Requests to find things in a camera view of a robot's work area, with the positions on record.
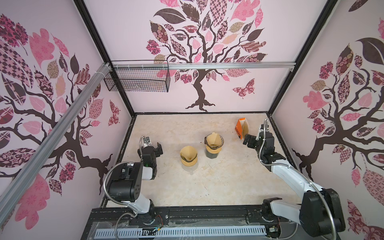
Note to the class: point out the grey glass dripper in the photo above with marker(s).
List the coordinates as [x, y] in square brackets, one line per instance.
[214, 144]

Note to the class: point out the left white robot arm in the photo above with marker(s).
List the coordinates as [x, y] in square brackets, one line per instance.
[123, 182]

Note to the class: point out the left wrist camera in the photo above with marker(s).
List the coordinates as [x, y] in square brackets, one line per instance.
[145, 142]

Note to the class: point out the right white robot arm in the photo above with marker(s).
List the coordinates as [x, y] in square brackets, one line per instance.
[320, 212]

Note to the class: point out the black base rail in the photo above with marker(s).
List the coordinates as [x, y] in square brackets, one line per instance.
[205, 216]

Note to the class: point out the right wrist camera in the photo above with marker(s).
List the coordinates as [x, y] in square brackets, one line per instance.
[262, 133]

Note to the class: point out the left aluminium rail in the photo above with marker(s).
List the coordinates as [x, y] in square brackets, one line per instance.
[17, 188]

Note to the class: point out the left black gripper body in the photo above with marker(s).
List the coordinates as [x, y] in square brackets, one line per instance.
[154, 159]

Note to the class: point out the black wire basket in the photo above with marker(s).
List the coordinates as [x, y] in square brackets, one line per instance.
[139, 76]

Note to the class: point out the aluminium rail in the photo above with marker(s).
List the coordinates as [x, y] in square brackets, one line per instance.
[17, 188]
[203, 66]

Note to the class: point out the white slotted cable duct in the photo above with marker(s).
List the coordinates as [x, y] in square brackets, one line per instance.
[179, 232]

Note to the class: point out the rear aluminium rail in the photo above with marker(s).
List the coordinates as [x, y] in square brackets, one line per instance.
[203, 66]

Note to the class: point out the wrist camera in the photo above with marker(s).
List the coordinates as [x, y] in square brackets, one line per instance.
[145, 142]
[262, 133]

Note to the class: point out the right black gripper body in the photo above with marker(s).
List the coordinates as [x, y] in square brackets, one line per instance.
[257, 148]

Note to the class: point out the grey glass measuring cup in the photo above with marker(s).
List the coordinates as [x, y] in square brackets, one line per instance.
[211, 155]

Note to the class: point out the orange coffee filter pack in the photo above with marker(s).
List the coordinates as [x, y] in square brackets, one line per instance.
[242, 128]

